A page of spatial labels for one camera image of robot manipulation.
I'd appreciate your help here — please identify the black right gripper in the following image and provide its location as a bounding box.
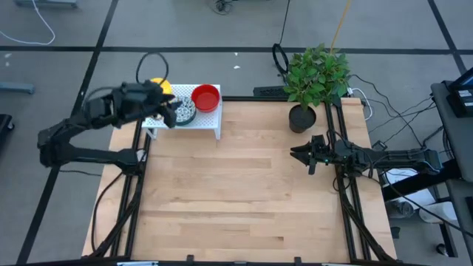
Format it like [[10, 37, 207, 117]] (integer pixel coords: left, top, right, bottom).
[[290, 143, 341, 175]]

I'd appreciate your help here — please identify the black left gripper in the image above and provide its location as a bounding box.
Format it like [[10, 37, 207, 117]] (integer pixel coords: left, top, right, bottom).
[[110, 92, 184, 129]]

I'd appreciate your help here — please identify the yellow mini bowl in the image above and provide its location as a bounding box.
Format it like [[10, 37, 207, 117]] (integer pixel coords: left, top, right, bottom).
[[150, 77, 174, 96]]

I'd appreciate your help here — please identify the red mini bowl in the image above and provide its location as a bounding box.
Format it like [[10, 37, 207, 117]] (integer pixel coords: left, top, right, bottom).
[[191, 83, 222, 114]]

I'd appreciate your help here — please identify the white table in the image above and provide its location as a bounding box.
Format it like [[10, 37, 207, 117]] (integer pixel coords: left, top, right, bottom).
[[141, 83, 223, 141]]

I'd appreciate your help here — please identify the black power strip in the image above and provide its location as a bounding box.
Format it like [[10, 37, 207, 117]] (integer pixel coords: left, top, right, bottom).
[[253, 85, 290, 99]]

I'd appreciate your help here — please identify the green plant in black pot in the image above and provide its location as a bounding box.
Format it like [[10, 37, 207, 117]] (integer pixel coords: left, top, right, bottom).
[[282, 43, 352, 134]]

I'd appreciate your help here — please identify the black caster base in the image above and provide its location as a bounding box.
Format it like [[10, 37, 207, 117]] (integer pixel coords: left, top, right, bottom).
[[212, 0, 237, 16]]

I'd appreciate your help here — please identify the grey desk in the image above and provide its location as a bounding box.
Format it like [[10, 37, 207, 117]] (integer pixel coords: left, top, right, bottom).
[[430, 66, 473, 193]]

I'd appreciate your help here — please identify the grey desk foot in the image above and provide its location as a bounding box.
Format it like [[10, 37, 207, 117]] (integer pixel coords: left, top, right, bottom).
[[0, 81, 36, 95], [14, 0, 78, 9]]

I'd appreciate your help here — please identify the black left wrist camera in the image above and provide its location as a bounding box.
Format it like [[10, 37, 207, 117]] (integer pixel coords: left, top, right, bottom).
[[127, 81, 163, 98]]

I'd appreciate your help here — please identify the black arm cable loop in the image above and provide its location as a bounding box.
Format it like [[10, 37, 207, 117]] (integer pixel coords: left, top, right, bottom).
[[135, 52, 170, 85]]

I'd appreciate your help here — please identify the white adapter cable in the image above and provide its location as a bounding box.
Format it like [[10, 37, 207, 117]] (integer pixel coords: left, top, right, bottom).
[[348, 86, 374, 122]]

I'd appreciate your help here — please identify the coiled black cable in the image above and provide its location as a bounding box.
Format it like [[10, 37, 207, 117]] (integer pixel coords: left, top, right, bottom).
[[271, 43, 291, 76]]

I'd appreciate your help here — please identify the yellow hanging cable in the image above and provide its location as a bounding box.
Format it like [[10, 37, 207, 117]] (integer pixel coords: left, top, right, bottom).
[[329, 0, 353, 53]]

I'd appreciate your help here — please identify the white floor cable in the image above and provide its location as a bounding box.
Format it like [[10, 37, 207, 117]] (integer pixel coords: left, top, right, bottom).
[[0, 0, 56, 47]]

